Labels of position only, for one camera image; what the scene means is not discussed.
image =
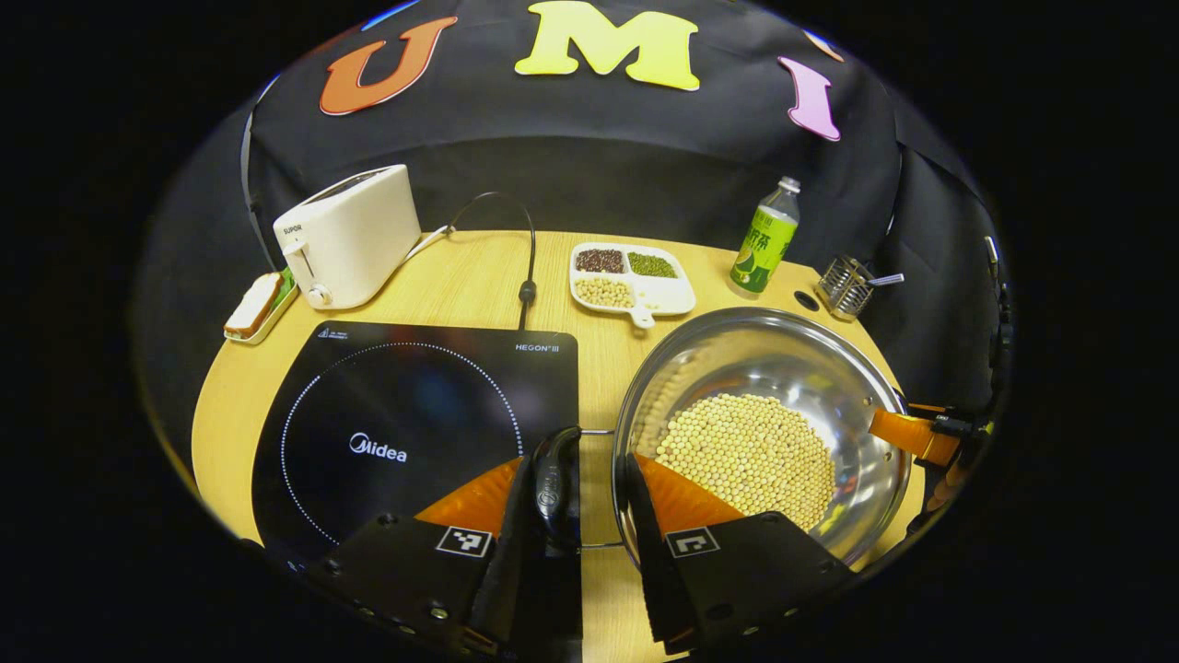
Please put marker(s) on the white toaster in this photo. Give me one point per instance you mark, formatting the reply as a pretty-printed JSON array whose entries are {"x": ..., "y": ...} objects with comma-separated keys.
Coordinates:
[{"x": 355, "y": 235}]

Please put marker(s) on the black induction cooktop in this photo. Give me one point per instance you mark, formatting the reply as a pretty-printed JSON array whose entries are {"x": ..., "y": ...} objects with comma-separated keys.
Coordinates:
[{"x": 387, "y": 396}]

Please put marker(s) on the sandwich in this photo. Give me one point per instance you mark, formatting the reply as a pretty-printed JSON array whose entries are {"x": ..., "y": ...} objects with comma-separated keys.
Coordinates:
[{"x": 253, "y": 304}]

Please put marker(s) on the pile of soybeans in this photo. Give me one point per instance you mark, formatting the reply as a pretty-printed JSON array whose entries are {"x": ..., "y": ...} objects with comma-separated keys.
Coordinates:
[{"x": 755, "y": 451}]

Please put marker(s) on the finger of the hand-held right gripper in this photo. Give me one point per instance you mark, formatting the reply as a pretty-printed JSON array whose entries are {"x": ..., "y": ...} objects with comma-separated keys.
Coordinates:
[
  {"x": 907, "y": 433},
  {"x": 949, "y": 483}
]

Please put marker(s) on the stainless steel pot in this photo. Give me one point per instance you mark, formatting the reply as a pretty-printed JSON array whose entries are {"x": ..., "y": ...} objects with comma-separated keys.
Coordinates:
[{"x": 764, "y": 359}]

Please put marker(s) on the white divided bean dish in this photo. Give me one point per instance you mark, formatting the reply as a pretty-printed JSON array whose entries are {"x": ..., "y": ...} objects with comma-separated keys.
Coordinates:
[{"x": 663, "y": 290}]

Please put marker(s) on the black backdrop cloth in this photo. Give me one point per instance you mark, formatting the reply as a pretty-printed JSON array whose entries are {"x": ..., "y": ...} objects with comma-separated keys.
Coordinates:
[{"x": 553, "y": 157}]

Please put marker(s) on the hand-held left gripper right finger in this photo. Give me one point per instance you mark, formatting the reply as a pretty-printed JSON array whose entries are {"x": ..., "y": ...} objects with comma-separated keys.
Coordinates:
[{"x": 654, "y": 571}]

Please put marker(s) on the white sandwich plate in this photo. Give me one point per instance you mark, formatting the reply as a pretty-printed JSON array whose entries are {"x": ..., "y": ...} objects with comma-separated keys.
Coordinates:
[{"x": 281, "y": 299}]

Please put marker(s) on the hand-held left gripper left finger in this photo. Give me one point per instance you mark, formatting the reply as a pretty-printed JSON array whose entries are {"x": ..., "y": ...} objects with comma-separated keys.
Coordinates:
[{"x": 516, "y": 589}]

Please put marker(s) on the green label drink bottle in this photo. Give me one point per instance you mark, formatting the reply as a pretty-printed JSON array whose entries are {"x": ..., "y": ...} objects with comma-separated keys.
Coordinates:
[{"x": 763, "y": 244}]

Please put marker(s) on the metal utensil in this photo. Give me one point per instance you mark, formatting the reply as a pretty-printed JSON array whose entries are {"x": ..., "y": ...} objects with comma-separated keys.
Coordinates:
[{"x": 889, "y": 279}]

